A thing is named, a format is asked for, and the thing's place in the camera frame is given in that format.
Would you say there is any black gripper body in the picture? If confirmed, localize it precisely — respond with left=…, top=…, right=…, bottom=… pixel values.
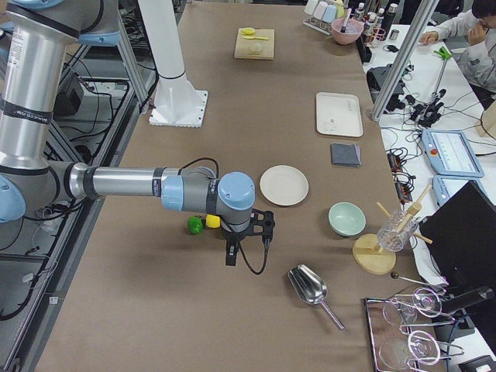
left=221, top=222, right=252, bottom=248

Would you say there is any cream round plate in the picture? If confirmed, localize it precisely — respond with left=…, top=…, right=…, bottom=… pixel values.
left=260, top=165, right=309, bottom=206

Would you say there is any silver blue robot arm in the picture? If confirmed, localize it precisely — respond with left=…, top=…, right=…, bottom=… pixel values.
left=1, top=1, right=257, bottom=266

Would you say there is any cream rabbit tray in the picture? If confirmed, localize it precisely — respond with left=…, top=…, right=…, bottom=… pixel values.
left=316, top=92, right=363, bottom=138

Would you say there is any green lime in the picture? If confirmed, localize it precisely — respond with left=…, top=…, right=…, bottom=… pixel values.
left=187, top=216, right=204, bottom=235

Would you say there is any metal scoop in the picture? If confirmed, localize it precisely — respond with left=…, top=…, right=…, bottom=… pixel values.
left=288, top=264, right=345, bottom=331

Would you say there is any mint green bowl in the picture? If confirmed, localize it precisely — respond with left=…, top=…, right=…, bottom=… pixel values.
left=328, top=202, right=366, bottom=237

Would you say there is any wooden cup tree stand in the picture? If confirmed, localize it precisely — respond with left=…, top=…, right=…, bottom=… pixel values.
left=353, top=184, right=433, bottom=275

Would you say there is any folded grey cloth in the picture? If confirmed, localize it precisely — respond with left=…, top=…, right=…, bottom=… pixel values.
left=330, top=143, right=361, bottom=167

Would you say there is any clear glass cup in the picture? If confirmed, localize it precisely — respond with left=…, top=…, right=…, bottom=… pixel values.
left=377, top=210, right=419, bottom=252

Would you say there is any wooden cutting board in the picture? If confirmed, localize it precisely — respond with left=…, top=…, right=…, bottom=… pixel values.
left=234, top=29, right=275, bottom=60

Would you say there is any yellow plastic knife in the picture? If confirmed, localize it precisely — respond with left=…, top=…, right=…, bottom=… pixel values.
left=241, top=36, right=270, bottom=41

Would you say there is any blue teach pendant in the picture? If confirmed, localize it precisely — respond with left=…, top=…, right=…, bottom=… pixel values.
left=421, top=129, right=484, bottom=178
left=432, top=175, right=472, bottom=207

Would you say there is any white cup rack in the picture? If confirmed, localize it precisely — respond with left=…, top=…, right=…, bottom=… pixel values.
left=303, top=17, right=332, bottom=36

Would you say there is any pink bowl with ice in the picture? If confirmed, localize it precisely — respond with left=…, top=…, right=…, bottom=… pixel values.
left=331, top=18, right=364, bottom=45

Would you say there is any blue pastel cup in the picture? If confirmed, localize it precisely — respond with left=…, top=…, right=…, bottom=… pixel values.
left=322, top=4, right=336, bottom=23

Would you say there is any pink pastel cup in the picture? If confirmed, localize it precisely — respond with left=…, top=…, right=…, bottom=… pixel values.
left=312, top=1, right=328, bottom=20

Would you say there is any seated person in white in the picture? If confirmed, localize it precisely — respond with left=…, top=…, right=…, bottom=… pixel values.
left=419, top=0, right=496, bottom=109

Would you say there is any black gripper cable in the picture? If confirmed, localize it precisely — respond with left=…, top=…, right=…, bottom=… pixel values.
left=236, top=236, right=270, bottom=277

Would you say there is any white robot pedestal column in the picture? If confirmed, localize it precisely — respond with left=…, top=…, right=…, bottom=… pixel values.
left=139, top=1, right=208, bottom=128

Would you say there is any black wire glass rack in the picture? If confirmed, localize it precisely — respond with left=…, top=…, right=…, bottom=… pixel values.
left=363, top=287, right=464, bottom=371

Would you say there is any black metal ice scoop handle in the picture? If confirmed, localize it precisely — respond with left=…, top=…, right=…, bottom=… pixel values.
left=340, top=8, right=352, bottom=33

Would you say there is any aluminium frame post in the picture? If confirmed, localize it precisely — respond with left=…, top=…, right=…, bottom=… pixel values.
left=370, top=0, right=439, bottom=122

